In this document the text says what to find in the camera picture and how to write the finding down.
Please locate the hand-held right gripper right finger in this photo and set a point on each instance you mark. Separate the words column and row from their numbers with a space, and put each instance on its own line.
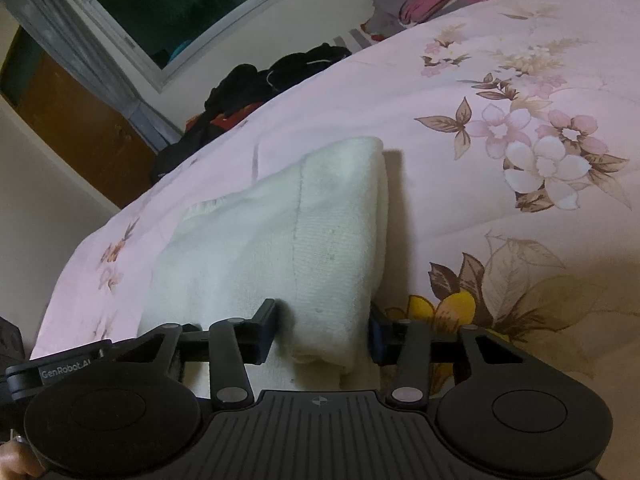
column 376, row 342

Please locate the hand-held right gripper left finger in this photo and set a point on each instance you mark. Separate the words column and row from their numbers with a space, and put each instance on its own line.
column 266, row 332

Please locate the white towel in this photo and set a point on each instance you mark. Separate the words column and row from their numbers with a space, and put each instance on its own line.
column 280, row 240

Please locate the person's left hand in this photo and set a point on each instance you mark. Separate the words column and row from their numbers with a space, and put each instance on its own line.
column 17, row 462

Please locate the pink floral blanket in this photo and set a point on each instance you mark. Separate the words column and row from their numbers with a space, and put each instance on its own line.
column 500, row 240

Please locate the black and red jacket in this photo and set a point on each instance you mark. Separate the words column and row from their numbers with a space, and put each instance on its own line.
column 185, row 150

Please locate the brown wooden door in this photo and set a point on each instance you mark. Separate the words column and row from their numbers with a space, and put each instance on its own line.
column 75, row 130

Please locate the black fleece garment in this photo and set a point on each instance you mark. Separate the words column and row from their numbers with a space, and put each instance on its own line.
column 235, row 87

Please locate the black jacket with white piping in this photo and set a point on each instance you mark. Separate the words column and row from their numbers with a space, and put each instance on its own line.
column 305, row 62

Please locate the striped bed sheet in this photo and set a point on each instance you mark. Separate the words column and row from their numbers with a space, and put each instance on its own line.
column 352, row 40

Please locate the grey curtain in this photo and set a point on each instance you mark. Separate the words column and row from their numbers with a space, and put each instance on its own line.
column 90, row 55

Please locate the white framed window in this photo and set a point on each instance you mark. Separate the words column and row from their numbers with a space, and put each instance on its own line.
column 165, row 5

